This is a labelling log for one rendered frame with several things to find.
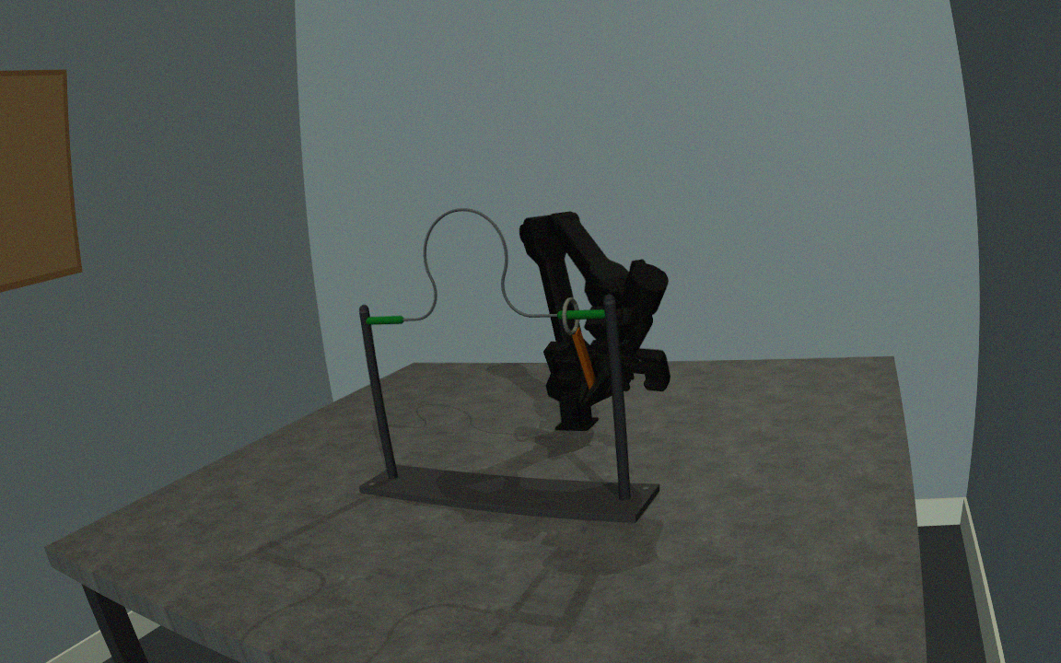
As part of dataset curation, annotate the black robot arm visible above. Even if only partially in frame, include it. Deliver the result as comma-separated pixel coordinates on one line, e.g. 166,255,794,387
519,212,669,431

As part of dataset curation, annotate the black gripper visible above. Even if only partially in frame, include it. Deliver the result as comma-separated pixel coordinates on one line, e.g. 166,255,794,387
543,328,669,408

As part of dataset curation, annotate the orange-brown long thin bar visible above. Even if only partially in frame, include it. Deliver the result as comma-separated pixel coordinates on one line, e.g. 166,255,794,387
562,297,595,389

